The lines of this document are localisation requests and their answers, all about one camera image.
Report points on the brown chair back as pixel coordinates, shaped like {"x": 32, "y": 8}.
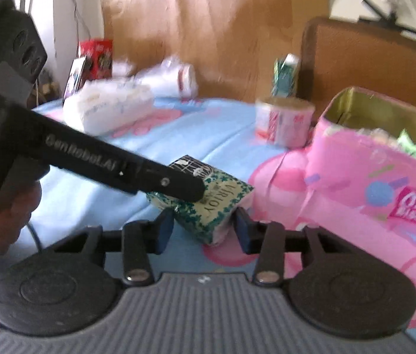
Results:
{"x": 363, "y": 66}

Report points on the green drink carton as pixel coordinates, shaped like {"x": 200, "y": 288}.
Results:
{"x": 287, "y": 75}

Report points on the printed blue blanket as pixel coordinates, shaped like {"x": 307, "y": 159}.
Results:
{"x": 200, "y": 143}

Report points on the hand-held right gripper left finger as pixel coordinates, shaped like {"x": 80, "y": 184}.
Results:
{"x": 163, "y": 234}

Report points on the large white tissue pack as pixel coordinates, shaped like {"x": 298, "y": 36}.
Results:
{"x": 108, "y": 107}

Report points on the red snack box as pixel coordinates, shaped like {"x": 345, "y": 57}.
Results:
{"x": 99, "y": 57}

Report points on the person's left hand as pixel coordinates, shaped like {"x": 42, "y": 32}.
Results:
{"x": 5, "y": 225}

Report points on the wooden board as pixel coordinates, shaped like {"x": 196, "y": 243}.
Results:
{"x": 230, "y": 25}

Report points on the clear bag with paper roll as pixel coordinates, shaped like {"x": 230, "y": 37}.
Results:
{"x": 167, "y": 77}

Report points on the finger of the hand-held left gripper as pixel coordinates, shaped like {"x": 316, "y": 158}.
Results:
{"x": 174, "y": 184}

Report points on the pink biscuit tin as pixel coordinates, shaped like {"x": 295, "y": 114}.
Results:
{"x": 359, "y": 191}

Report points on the green patterned tissue pack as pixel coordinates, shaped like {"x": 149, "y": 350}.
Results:
{"x": 215, "y": 199}

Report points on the round printed tub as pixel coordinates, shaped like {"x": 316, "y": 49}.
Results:
{"x": 285, "y": 121}

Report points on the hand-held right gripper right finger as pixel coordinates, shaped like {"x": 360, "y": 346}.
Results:
{"x": 243, "y": 234}

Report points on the light green cloth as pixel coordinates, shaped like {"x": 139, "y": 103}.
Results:
{"x": 409, "y": 143}

